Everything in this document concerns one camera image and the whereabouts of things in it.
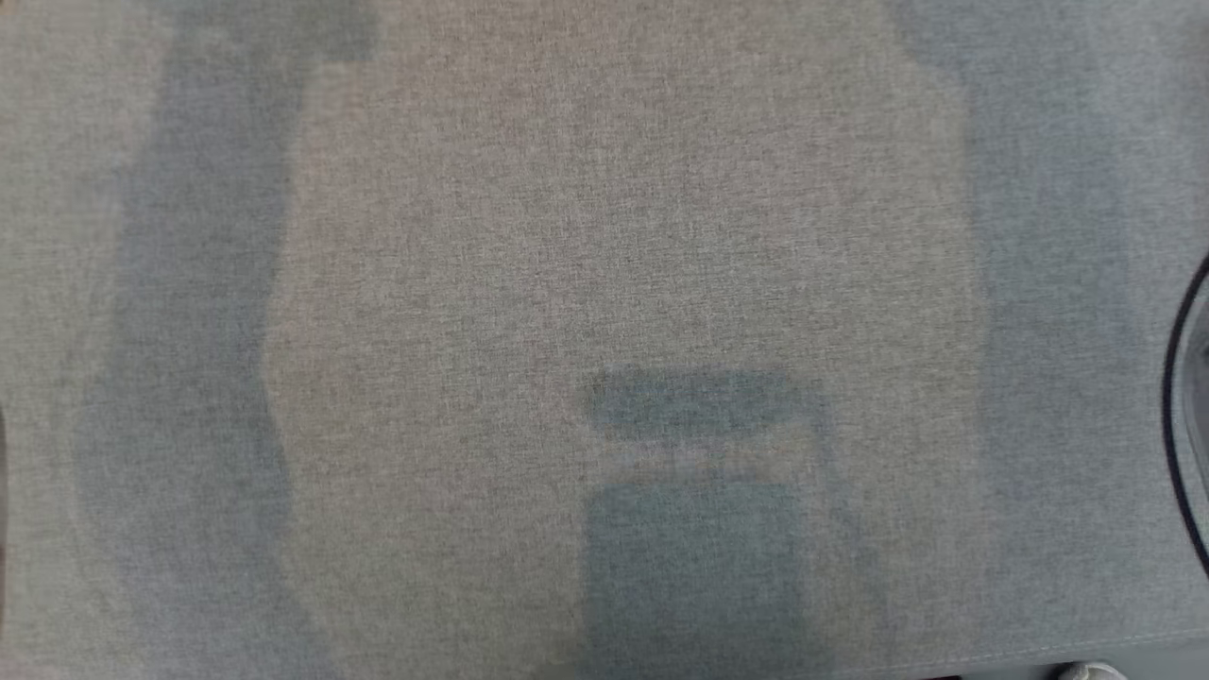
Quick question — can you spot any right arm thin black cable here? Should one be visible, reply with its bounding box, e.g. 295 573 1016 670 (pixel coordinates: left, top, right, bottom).
1162 253 1209 579

